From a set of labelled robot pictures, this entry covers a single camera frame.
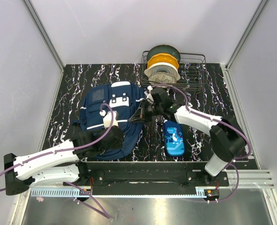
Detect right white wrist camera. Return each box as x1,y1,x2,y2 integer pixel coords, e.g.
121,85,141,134
144,85,154,102

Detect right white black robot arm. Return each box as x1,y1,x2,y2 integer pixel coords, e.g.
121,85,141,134
128,87,248,186

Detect orange yellow plate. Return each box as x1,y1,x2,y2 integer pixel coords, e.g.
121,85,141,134
147,53,179,69

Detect blue dinosaur pencil case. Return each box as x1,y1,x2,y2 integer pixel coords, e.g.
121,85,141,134
163,120,185,157

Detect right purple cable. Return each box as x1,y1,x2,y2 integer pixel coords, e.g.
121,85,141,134
152,84,253,204

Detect black wire dish rack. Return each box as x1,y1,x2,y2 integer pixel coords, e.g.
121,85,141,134
139,51,207,92

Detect dark green plate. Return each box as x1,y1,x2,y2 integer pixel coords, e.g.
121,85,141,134
147,45,181,63

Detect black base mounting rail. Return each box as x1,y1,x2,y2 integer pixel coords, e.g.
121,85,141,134
63,160,230,196

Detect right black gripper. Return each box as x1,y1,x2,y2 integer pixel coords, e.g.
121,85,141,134
130,98,163,123

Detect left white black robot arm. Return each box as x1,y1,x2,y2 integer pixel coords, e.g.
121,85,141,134
4,126,124,196

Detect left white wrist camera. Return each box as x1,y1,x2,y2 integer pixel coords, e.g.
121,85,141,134
99,110,118,128

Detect patterned beige plate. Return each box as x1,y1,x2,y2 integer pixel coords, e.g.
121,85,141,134
148,72,177,84

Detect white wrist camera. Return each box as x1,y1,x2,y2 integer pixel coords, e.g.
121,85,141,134
144,85,154,102
99,110,118,128

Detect navy blue student backpack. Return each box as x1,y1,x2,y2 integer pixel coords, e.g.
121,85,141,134
73,81,144,161

